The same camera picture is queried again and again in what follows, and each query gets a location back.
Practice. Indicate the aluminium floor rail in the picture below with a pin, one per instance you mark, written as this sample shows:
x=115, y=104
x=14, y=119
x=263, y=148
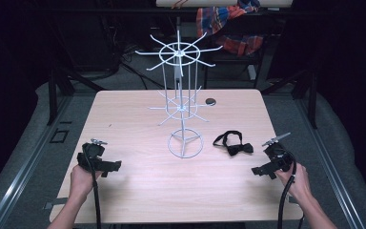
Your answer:
x=19, y=178
x=333, y=171

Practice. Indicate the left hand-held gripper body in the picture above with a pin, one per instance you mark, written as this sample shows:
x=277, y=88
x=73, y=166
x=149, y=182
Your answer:
x=92, y=159

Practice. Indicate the person's left hand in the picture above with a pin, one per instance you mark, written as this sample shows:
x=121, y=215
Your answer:
x=82, y=181

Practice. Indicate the black bow tie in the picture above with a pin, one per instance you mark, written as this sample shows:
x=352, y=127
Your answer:
x=239, y=148

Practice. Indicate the black metal table frame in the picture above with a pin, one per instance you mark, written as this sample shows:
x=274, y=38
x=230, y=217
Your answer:
x=228, y=60

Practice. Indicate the dark round table grommet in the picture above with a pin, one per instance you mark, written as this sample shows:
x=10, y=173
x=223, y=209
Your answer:
x=210, y=101

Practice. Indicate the plaid cloth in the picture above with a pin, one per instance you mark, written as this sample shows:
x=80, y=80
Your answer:
x=213, y=17

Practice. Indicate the black metal stand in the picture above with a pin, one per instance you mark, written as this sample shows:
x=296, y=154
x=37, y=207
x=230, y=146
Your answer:
x=313, y=101
x=52, y=95

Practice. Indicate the person's right hand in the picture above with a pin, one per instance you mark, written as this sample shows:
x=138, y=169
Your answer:
x=294, y=184

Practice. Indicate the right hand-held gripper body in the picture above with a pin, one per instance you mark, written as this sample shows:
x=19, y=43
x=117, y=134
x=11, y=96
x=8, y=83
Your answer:
x=278, y=157

